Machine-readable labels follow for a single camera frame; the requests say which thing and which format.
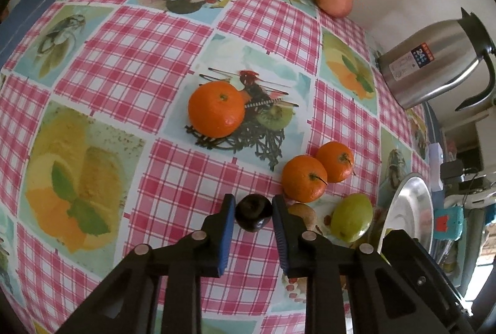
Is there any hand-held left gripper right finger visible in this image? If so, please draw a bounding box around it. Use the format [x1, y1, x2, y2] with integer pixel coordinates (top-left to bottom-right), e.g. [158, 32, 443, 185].
[271, 195, 432, 334]

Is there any orange tangerine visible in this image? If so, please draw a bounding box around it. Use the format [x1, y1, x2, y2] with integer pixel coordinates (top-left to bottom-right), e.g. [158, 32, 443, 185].
[281, 155, 328, 203]
[316, 141, 356, 183]
[188, 81, 246, 138]

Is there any black charger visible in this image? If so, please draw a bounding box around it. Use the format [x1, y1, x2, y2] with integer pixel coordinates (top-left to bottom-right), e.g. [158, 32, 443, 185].
[442, 159, 466, 183]

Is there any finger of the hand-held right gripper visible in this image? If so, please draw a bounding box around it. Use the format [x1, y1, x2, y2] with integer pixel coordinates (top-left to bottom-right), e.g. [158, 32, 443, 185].
[382, 229, 476, 334]

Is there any large green mango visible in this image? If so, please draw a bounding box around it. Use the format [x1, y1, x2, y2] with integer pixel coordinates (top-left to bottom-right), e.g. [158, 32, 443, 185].
[330, 193, 373, 243]

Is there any large stainless steel plate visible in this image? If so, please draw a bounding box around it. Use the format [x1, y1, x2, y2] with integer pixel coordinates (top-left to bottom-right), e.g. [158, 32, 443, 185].
[378, 172, 434, 261]

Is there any white power strip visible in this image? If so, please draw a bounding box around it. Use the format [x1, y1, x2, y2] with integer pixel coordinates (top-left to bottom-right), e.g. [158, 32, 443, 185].
[427, 142, 446, 191]

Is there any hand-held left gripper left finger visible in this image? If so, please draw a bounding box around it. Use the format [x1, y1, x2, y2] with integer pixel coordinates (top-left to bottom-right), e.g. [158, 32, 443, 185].
[58, 194, 236, 334]

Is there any pink checked tablecloth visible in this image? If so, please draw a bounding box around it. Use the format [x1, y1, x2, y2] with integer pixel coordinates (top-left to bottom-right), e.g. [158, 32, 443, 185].
[0, 0, 432, 334]

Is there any small brown kiwi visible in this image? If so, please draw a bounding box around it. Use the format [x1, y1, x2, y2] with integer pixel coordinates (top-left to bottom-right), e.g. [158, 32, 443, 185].
[287, 202, 318, 234]

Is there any red apple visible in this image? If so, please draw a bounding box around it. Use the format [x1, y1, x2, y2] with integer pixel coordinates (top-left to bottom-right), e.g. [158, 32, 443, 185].
[314, 0, 354, 18]

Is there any teal box with red patch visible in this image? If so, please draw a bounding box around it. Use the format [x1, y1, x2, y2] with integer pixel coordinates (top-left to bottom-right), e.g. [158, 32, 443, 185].
[432, 206, 466, 242]

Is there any dark purple plum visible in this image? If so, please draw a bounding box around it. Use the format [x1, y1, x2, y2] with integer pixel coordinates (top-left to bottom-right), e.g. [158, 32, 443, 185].
[235, 194, 273, 232]

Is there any stainless steel thermos jug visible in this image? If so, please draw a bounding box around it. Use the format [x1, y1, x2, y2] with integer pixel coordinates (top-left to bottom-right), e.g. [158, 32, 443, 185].
[378, 7, 496, 112]

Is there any white wooden stand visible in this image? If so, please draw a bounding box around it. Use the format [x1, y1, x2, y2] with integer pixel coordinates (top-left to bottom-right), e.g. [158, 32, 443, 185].
[440, 113, 496, 172]

